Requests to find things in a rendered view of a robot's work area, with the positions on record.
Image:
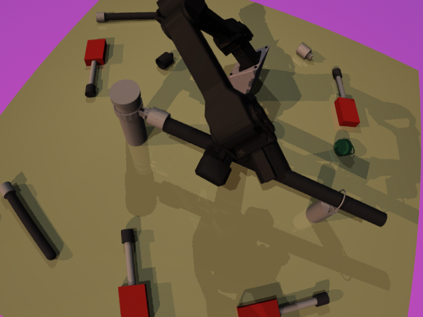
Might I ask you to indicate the long dark grey pipe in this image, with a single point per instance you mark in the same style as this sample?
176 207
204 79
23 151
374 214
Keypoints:
292 179

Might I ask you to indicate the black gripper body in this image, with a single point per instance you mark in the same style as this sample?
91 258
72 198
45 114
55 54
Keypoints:
215 168

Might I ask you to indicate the black rod with tan end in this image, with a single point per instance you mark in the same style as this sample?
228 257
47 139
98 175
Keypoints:
102 16
8 192

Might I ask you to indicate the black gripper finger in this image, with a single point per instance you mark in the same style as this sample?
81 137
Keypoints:
209 150

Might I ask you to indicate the grey post with cap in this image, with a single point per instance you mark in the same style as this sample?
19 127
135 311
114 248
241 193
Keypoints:
125 95

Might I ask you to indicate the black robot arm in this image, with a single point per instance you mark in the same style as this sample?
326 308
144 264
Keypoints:
238 123

